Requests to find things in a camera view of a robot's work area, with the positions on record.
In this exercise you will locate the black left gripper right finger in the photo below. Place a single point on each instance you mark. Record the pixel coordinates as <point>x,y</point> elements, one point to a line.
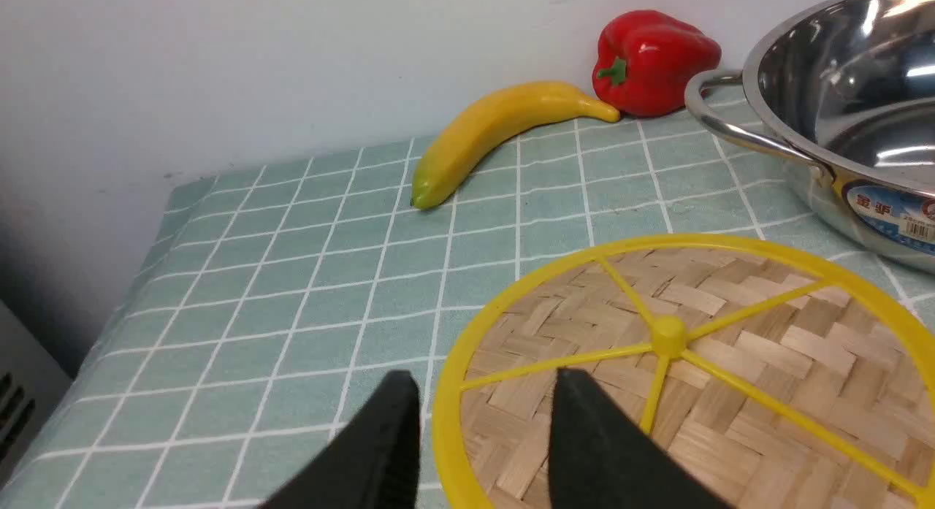
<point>598,458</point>

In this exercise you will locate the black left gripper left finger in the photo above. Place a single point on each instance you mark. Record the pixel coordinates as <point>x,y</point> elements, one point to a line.
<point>373,462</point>

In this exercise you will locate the yellow rimmed woven bamboo lid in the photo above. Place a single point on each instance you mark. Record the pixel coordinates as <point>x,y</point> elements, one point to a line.
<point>776,378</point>

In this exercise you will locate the stainless steel pot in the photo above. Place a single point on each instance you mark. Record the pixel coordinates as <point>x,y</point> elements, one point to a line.
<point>844,93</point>

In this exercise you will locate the green checked tablecloth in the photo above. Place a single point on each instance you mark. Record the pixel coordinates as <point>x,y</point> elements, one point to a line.
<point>273,300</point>

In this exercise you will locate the yellow plastic banana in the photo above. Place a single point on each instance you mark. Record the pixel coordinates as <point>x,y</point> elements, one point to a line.
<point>488,123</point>

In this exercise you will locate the red bell pepper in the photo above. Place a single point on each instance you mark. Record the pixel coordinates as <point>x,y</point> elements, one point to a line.
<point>646,59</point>

